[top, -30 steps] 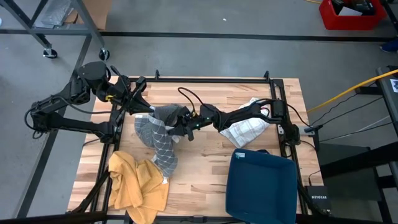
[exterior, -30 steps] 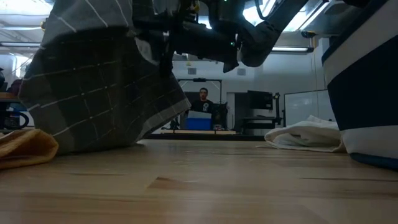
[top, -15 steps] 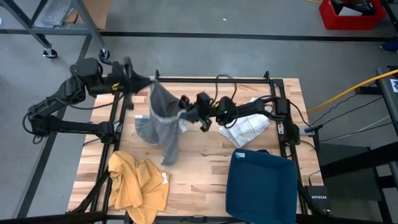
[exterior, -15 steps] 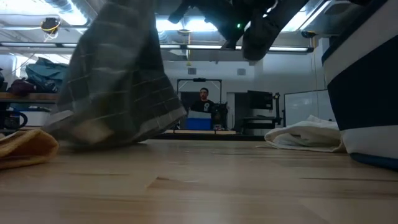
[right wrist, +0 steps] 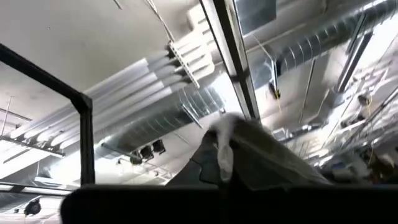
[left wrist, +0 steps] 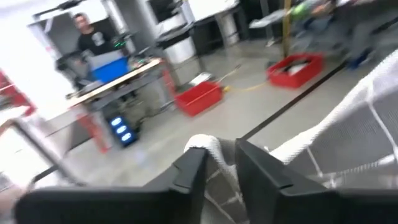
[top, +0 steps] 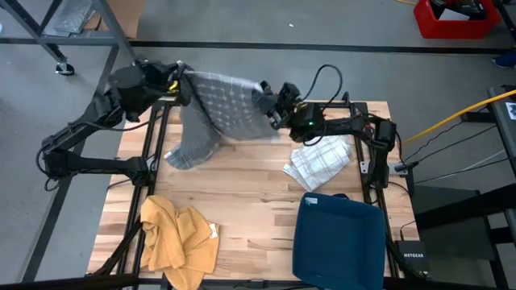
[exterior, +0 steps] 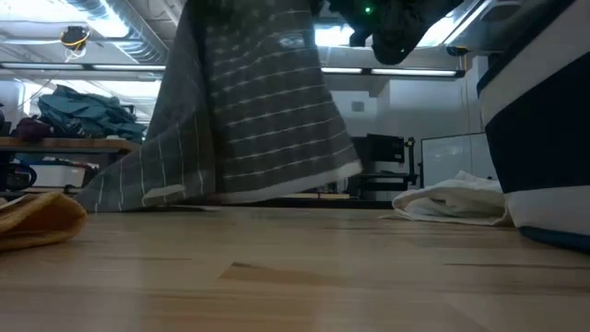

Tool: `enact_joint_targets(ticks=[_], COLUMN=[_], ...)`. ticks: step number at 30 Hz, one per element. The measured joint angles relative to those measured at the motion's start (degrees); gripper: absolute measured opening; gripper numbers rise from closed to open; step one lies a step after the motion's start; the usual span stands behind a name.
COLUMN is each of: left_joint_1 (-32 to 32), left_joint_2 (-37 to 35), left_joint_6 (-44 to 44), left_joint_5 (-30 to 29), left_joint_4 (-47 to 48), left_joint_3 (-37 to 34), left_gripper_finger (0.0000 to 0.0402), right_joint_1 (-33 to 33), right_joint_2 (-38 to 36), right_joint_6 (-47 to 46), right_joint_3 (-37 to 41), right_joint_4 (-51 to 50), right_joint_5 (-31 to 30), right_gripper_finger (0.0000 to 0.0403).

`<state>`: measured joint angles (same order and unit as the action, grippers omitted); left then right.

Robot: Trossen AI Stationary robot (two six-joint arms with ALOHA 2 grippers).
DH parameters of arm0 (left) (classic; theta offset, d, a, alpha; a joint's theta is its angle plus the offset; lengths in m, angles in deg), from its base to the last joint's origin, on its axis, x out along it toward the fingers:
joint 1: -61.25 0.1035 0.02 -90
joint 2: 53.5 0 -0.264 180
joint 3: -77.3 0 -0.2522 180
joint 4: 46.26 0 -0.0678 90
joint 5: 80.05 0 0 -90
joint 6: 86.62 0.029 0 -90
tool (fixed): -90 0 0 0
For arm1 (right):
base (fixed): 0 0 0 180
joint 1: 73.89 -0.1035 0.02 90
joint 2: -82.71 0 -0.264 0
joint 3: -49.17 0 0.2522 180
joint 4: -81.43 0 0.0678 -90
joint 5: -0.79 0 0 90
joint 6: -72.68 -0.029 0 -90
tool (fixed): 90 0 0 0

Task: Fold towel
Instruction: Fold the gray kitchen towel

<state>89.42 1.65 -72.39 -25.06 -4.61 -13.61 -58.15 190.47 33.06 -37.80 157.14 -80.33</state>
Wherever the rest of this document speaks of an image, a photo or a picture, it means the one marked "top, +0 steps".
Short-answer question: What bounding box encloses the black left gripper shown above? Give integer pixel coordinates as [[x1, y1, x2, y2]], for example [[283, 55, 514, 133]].
[[138, 59, 193, 107]]

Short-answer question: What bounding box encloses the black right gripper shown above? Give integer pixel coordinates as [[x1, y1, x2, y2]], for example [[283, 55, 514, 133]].
[[252, 80, 298, 131]]

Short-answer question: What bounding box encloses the grey checked towel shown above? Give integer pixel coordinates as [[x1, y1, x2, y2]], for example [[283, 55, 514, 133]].
[[164, 70, 280, 171]]

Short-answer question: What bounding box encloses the white checked towel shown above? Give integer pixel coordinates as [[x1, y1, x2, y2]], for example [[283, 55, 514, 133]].
[[281, 135, 355, 193]]

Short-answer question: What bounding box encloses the blue fabric bin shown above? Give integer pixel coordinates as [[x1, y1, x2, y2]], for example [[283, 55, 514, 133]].
[[292, 192, 387, 290]]

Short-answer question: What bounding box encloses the yellow towel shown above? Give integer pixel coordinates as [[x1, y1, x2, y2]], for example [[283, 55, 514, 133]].
[[139, 195, 221, 290]]

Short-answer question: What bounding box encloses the brown cardboard box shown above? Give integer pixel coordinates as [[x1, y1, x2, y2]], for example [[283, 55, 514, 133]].
[[83, 0, 146, 40]]

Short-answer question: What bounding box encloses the grey metal cart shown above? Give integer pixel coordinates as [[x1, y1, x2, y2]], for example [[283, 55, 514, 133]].
[[0, 0, 143, 80]]

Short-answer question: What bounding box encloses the black caster wheel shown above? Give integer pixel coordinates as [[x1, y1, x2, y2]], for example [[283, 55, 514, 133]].
[[55, 62, 76, 77]]

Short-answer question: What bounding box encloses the grey plastic bag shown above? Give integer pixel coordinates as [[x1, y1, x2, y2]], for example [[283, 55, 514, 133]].
[[42, 0, 96, 37]]

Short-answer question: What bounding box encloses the red plastic crate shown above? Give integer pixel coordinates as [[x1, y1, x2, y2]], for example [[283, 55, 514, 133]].
[[413, 0, 502, 40]]

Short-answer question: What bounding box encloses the black device in crate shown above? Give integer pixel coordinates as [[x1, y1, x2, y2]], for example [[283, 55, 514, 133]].
[[427, 0, 488, 20]]

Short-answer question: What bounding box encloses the black floor stand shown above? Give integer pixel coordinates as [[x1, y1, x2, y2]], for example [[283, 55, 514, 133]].
[[410, 183, 516, 290]]

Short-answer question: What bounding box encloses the black side desk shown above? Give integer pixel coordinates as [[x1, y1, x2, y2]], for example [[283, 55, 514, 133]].
[[486, 84, 516, 180]]

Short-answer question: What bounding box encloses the person's blue shoe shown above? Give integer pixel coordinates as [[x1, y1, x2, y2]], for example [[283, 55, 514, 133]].
[[492, 48, 516, 68]]

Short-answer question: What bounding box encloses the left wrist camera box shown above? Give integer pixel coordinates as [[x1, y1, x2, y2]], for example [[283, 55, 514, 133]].
[[159, 78, 181, 100]]

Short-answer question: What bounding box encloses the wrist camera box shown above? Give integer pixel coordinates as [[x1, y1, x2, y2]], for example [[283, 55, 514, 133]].
[[277, 82, 302, 106], [159, 78, 181, 100]]

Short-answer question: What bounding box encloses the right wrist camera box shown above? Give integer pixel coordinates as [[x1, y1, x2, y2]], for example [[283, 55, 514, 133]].
[[277, 82, 302, 106]]

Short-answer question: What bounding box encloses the black outer rig frame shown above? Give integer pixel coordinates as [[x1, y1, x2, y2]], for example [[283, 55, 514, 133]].
[[0, 35, 516, 290]]

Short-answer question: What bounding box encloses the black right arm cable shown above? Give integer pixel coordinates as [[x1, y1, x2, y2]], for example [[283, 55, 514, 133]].
[[301, 63, 344, 148]]

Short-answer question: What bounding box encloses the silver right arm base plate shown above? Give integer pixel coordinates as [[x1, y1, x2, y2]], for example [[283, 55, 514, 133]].
[[360, 159, 409, 177]]

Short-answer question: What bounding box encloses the black floor cable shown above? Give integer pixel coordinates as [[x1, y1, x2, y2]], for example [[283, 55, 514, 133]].
[[402, 124, 497, 164], [413, 156, 510, 185]]

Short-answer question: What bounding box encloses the thick yellow cable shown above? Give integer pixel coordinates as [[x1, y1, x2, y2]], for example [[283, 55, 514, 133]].
[[405, 88, 516, 144]]

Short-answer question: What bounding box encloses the black network switch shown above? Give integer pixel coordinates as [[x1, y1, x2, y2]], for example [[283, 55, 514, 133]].
[[393, 239, 431, 276]]

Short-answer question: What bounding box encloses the white floor cable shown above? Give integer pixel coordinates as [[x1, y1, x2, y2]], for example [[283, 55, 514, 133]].
[[459, 148, 507, 172]]

